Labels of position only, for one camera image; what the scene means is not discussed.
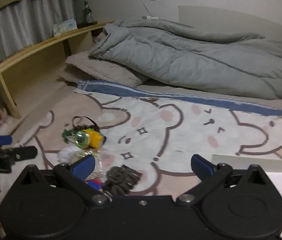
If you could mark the grey curtain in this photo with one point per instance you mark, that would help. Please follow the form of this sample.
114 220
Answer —
29 22

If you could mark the grey quilt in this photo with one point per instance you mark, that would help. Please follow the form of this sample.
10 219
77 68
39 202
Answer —
242 64

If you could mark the black scrunchie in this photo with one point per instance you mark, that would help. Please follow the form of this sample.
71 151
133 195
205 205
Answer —
120 180

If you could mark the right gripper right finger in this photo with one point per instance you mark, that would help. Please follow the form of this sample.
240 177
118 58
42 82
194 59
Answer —
211 177

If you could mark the tissue pack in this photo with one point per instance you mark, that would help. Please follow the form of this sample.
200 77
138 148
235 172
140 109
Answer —
64 27

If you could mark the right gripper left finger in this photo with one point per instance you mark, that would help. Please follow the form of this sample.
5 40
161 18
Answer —
75 177

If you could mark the green glass bottle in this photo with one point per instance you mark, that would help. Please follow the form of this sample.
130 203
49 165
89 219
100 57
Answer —
87 13

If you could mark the beige fluffy pillow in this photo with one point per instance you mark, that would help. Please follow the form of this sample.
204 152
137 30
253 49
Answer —
81 66

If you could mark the colourful card box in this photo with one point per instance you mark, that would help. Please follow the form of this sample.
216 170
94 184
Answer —
95 184

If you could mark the wooden headboard shelf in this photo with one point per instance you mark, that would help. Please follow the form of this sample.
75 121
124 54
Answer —
29 78

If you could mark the white crochet roll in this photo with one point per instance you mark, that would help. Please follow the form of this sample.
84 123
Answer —
67 154

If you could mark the yellow green headlamp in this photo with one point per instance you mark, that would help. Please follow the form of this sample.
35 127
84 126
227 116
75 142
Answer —
87 136

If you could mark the cartoon bear blanket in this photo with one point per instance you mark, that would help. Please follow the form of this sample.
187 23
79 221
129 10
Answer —
34 205

